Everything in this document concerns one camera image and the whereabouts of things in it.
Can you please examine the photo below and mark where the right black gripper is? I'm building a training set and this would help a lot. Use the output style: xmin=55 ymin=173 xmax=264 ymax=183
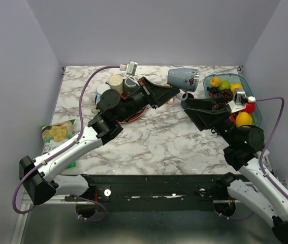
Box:
xmin=185 ymin=94 xmax=238 ymax=146

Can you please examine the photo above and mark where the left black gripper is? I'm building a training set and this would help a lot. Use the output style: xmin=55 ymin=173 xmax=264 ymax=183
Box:
xmin=117 ymin=77 xmax=179 ymax=124

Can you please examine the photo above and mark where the dark blue mug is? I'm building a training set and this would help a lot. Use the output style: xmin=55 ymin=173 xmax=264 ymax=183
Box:
xmin=182 ymin=93 xmax=194 ymax=100

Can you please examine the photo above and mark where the pink mug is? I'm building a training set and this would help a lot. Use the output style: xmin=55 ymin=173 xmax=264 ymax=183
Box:
xmin=167 ymin=98 xmax=175 ymax=105

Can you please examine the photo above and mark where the grey blue patterned mug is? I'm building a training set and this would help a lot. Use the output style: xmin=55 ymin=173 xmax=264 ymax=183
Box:
xmin=167 ymin=68 xmax=200 ymax=101

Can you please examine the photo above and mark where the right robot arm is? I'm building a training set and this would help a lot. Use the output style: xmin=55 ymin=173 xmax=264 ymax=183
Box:
xmin=184 ymin=95 xmax=288 ymax=243

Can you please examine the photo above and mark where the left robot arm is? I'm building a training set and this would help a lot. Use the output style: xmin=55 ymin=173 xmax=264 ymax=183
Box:
xmin=20 ymin=78 xmax=180 ymax=205

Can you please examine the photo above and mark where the dark grey mug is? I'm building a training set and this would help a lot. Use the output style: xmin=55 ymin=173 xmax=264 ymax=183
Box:
xmin=123 ymin=78 xmax=138 ymax=96

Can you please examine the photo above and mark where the cream mug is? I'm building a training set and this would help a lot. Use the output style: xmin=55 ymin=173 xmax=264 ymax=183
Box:
xmin=108 ymin=75 xmax=124 ymax=94

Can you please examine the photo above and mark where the light blue mug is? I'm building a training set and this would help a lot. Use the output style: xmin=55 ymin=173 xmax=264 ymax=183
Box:
xmin=95 ymin=83 xmax=111 ymax=104

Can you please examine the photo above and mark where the light green mug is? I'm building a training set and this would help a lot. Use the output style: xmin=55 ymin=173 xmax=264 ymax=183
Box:
xmin=91 ymin=105 xmax=100 ymax=115

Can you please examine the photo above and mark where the round red tray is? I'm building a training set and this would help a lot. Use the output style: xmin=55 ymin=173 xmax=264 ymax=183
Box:
xmin=93 ymin=88 xmax=147 ymax=123

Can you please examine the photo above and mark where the dark grape bunch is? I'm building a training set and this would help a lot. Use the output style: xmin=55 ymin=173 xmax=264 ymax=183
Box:
xmin=207 ymin=87 xmax=233 ymax=102

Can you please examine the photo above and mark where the orange fruit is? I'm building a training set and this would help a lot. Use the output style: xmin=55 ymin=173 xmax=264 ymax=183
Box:
xmin=209 ymin=77 xmax=221 ymax=87

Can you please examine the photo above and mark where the green lime fruit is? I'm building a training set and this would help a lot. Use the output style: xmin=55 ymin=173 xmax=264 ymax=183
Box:
xmin=219 ymin=80 xmax=231 ymax=90

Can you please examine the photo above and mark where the yellow lemon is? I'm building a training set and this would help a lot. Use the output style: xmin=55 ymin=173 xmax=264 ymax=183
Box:
xmin=230 ymin=83 xmax=243 ymax=93

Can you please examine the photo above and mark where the yellow fruit lower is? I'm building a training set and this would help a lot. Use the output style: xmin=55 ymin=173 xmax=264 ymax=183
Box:
xmin=235 ymin=112 xmax=253 ymax=127

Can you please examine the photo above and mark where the teal plastic fruit bin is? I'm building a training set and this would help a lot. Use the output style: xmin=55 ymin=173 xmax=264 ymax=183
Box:
xmin=203 ymin=73 xmax=262 ymax=127

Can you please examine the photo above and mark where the red apple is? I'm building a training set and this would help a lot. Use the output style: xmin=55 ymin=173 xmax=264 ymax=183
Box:
xmin=242 ymin=102 xmax=256 ymax=114

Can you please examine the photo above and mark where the white box with knob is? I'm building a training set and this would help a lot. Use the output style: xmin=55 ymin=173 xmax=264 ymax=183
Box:
xmin=257 ymin=150 xmax=269 ymax=164

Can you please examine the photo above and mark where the cassava chips bag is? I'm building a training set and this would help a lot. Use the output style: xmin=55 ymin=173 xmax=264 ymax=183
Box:
xmin=41 ymin=119 xmax=76 ymax=167

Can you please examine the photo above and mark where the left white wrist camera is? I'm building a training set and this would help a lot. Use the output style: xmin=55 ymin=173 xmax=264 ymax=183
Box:
xmin=125 ymin=60 xmax=138 ymax=77

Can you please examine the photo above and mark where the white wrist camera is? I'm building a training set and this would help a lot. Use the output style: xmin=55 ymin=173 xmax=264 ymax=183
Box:
xmin=227 ymin=88 xmax=249 ymax=113
xmin=125 ymin=60 xmax=138 ymax=77

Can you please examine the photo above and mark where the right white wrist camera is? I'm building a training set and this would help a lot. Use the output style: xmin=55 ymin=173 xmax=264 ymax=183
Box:
xmin=227 ymin=88 xmax=249 ymax=113

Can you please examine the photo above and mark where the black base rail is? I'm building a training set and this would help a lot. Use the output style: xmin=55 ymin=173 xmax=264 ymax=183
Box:
xmin=57 ymin=174 xmax=264 ymax=213

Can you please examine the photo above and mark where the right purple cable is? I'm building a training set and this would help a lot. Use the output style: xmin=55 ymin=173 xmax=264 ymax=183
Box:
xmin=247 ymin=96 xmax=288 ymax=211

